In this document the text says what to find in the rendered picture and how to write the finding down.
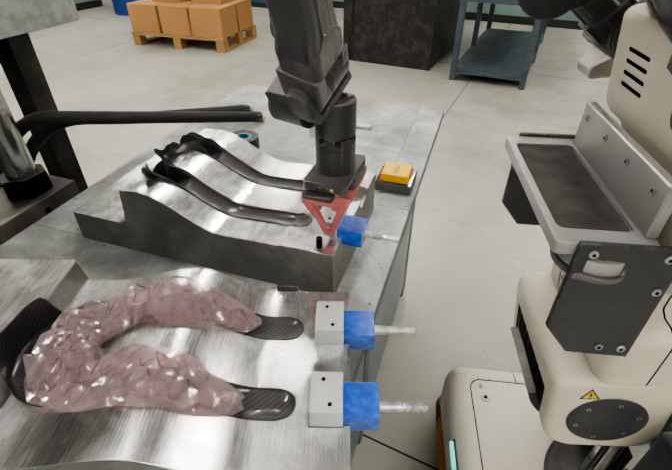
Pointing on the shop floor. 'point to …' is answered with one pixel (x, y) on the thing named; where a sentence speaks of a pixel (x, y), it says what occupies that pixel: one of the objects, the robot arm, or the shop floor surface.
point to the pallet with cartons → (192, 9)
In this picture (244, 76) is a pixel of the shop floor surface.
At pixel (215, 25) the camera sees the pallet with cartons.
